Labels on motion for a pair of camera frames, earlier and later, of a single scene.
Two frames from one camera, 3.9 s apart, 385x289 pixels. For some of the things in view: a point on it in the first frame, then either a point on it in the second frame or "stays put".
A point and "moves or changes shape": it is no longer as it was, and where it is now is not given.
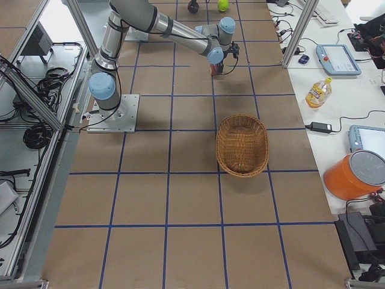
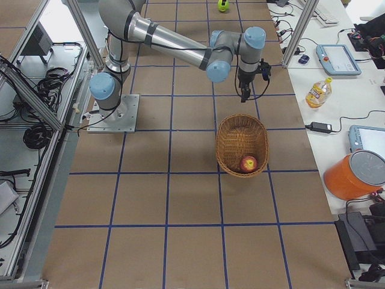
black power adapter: x=320 y=127 stays put
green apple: x=223 y=5 stays put
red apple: x=213 y=68 moves or changes shape
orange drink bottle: x=319 y=94 stays put
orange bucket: x=355 y=174 stays put
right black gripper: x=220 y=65 to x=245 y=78
